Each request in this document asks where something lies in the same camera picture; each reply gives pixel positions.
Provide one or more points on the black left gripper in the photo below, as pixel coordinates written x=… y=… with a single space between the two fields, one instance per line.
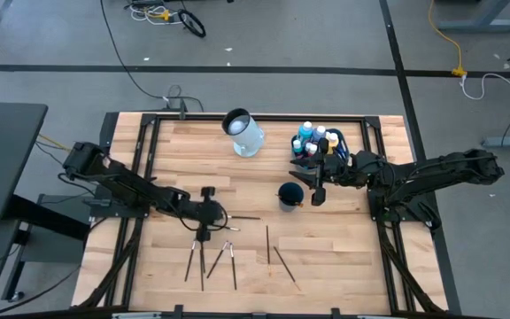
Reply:
x=206 y=212

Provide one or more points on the yellow paint bottle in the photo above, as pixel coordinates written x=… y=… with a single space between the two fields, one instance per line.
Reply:
x=332 y=141

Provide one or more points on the grey floor frame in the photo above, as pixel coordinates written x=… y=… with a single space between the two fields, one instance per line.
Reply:
x=509 y=142

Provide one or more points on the white spot lamp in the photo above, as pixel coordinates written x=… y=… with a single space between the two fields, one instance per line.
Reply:
x=250 y=137

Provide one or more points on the teal-green paint bottle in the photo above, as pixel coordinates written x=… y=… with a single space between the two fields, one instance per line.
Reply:
x=298 y=147

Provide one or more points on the large teal paint bottle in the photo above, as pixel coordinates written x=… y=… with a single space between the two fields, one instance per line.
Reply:
x=304 y=131

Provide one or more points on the red paint bottle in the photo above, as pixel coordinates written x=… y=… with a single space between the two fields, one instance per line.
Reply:
x=311 y=150

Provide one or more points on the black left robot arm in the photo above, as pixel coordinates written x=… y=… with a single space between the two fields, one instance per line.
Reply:
x=118 y=179

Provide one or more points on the grey desk frame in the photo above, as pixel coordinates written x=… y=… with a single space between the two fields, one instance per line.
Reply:
x=481 y=24

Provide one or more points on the dark blue cup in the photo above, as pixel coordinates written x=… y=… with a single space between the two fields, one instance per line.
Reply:
x=290 y=192

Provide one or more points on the black paintbrush with white lettering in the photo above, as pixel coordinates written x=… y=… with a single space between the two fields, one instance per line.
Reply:
x=217 y=260

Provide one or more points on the black desk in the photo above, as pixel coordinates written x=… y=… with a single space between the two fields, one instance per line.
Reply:
x=2 y=159

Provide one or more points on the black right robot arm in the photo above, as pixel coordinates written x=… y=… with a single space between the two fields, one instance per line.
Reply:
x=450 y=166

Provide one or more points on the purple paint bottle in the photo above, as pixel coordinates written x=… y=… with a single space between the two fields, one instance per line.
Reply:
x=319 y=134

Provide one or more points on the teal plastic bin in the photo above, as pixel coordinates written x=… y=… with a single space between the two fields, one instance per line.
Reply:
x=346 y=150

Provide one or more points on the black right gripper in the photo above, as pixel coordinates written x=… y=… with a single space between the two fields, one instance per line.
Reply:
x=337 y=170

